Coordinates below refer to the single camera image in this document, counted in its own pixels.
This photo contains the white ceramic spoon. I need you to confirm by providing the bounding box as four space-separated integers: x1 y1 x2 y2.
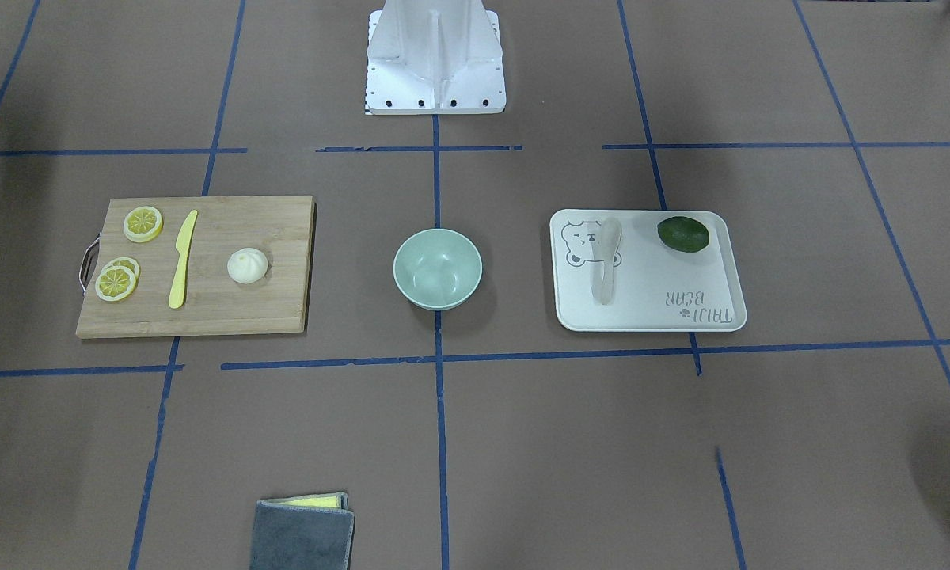
592 217 622 306

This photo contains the white steamed bun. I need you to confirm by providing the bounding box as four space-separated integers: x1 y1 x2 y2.
226 248 270 284

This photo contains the light green bowl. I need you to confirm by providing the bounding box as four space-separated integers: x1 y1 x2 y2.
393 228 485 311

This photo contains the white bear tray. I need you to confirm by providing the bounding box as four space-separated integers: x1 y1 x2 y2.
549 209 749 333

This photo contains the green avocado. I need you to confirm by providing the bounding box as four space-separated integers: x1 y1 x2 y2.
656 216 710 253

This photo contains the yellow sponge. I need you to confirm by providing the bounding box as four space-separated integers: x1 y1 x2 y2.
282 493 344 509

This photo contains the bamboo cutting board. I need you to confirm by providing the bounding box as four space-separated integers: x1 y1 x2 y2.
76 196 316 339

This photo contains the yellow plastic knife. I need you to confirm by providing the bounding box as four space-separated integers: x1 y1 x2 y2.
168 210 199 310

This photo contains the grey folded cloth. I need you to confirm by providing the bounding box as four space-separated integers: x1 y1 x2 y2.
249 492 355 569

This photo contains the lemon slice top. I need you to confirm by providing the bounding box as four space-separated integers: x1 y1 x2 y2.
123 205 163 243

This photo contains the lemon slice behind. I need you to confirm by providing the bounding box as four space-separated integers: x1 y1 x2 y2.
103 256 141 278

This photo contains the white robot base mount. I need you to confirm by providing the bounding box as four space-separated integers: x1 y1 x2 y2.
364 1 507 116

